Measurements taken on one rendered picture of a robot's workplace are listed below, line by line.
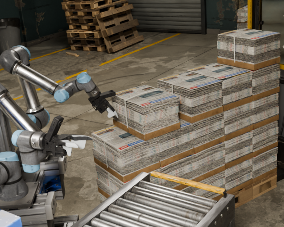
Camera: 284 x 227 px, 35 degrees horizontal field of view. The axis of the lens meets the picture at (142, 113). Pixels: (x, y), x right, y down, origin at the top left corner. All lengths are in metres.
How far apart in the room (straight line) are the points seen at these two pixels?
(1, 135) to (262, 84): 1.90
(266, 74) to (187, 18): 7.04
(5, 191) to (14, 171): 0.11
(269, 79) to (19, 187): 1.99
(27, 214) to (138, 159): 0.78
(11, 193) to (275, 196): 2.21
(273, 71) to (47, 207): 1.96
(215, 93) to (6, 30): 6.99
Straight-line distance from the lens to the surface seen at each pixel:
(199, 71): 3.32
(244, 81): 3.26
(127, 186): 2.36
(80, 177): 4.24
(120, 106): 2.92
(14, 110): 2.15
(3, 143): 2.53
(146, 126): 2.75
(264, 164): 3.70
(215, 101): 3.10
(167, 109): 2.82
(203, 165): 3.20
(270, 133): 3.63
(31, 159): 2.03
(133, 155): 2.76
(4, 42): 9.68
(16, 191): 2.37
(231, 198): 2.23
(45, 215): 2.41
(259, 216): 3.55
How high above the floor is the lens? 1.97
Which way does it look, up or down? 21 degrees down
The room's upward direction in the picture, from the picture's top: 5 degrees counter-clockwise
